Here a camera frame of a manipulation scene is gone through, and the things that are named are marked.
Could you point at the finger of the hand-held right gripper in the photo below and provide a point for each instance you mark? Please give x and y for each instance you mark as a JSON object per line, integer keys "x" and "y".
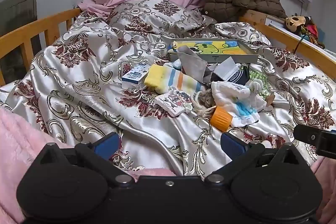
{"x": 309, "y": 136}

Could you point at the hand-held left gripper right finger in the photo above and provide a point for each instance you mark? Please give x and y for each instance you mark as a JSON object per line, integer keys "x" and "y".
{"x": 232, "y": 146}

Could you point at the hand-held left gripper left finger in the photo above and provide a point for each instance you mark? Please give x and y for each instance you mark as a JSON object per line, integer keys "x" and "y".
{"x": 107, "y": 146}

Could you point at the white towel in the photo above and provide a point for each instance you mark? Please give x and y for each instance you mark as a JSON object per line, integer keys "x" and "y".
{"x": 228, "y": 92}

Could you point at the dark striped sock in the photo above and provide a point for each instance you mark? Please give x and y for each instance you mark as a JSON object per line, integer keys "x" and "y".
{"x": 240, "y": 78}

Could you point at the cartoon printed packet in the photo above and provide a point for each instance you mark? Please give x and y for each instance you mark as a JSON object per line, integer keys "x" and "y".
{"x": 172, "y": 102}

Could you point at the grey box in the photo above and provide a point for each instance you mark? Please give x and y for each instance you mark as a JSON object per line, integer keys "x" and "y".
{"x": 225, "y": 58}

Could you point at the yellow striped cloth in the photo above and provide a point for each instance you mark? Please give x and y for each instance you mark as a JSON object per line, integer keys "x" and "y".
{"x": 162, "y": 77}

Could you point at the grey cloth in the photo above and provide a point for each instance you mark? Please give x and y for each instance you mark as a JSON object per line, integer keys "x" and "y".
{"x": 194, "y": 64}

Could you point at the blue white milk carton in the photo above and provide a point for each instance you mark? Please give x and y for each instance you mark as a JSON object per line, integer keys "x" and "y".
{"x": 134, "y": 77}

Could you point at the jar of green paper stars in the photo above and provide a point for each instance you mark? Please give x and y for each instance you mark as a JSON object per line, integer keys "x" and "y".
{"x": 256, "y": 74}

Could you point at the grey face mask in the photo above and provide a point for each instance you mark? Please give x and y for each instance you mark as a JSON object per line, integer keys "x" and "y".
{"x": 227, "y": 67}

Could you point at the pink fluffy fabric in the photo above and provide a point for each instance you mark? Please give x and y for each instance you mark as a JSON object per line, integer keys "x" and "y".
{"x": 18, "y": 140}

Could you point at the colourful cartoon cloth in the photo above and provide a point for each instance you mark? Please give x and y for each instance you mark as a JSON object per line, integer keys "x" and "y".
{"x": 223, "y": 47}

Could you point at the cartoon mouse plush toy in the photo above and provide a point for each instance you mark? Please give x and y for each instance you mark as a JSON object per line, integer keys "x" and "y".
{"x": 296, "y": 23}

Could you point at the wooden bed frame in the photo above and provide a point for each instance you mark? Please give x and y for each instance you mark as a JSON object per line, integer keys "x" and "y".
{"x": 26, "y": 31}

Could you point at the grey framed wall panel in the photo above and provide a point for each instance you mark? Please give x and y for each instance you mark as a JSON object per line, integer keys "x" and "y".
{"x": 15, "y": 11}

